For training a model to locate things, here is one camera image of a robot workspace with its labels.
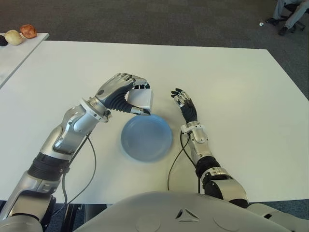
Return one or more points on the pale yellow fruit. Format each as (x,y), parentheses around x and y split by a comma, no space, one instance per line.
(13,37)

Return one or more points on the seated person in grey trousers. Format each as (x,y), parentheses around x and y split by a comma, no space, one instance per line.
(293,17)

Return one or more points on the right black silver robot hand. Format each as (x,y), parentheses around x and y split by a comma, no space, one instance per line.
(189,111)

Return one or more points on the grey robot torso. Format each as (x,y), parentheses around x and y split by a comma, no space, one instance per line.
(157,212)

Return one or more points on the blue round plate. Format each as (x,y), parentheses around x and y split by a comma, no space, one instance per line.
(146,139)

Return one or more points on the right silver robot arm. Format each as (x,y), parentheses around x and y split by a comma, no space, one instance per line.
(225,188)

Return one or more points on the white cube charger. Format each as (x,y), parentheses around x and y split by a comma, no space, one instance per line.
(140,99)

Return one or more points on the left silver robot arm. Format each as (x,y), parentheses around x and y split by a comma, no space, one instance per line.
(65,140)

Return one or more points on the black office chair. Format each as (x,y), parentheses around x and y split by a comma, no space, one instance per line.
(289,6)

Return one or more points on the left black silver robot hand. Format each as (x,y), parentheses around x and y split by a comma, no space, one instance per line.
(111,93)

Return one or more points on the dark purple fruit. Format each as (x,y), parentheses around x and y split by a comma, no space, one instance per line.
(2,40)

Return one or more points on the black table frame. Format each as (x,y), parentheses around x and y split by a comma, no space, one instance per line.
(74,216)

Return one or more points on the red brown fruit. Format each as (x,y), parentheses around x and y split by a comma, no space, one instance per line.
(28,31)

